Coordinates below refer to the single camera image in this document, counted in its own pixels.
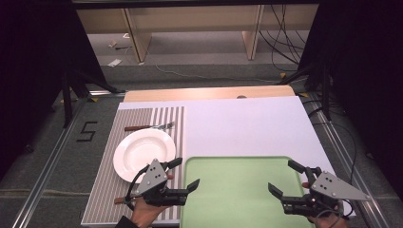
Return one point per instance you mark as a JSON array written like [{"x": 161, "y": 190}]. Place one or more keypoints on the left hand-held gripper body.
[{"x": 154, "y": 177}]

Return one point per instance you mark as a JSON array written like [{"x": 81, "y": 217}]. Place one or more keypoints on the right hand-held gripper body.
[{"x": 332, "y": 188}]

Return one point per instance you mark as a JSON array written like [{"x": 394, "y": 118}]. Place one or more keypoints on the person's right hand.
[{"x": 329, "y": 221}]

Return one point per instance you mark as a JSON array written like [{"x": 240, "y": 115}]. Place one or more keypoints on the person's left hand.
[{"x": 146, "y": 213}]

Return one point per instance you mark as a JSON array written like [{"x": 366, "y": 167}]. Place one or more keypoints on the white round plate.
[{"x": 142, "y": 155}]

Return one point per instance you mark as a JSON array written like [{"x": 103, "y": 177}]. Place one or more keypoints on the green plastic tray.
[{"x": 234, "y": 196}]

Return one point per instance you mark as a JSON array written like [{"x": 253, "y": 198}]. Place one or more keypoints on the grey striped placemat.
[{"x": 107, "y": 186}]

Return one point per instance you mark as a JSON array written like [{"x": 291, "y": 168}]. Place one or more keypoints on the black metal stand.
[
  {"x": 324, "y": 91},
  {"x": 68, "y": 95}
]

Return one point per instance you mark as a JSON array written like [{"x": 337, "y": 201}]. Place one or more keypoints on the black curtain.
[
  {"x": 31, "y": 79},
  {"x": 364, "y": 79}
]

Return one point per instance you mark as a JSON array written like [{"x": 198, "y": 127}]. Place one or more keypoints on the white paper scrap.
[{"x": 114, "y": 62}]

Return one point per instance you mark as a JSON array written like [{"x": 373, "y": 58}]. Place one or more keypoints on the light wooden desk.
[{"x": 202, "y": 19}]

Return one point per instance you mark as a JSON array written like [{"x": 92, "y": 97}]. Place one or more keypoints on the aluminium floor rail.
[
  {"x": 351, "y": 171},
  {"x": 47, "y": 164}
]

